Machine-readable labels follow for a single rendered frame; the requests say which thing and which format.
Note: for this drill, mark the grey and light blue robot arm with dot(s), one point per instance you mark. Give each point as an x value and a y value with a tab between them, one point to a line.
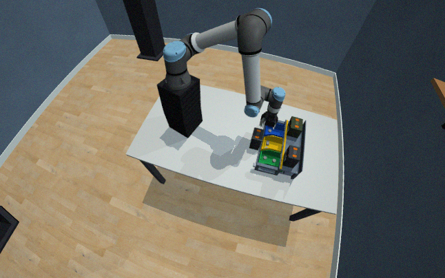
250	29

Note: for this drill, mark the yellow open bin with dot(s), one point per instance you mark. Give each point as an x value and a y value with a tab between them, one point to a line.
275	143

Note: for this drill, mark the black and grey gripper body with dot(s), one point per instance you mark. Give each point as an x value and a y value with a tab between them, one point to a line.
272	119

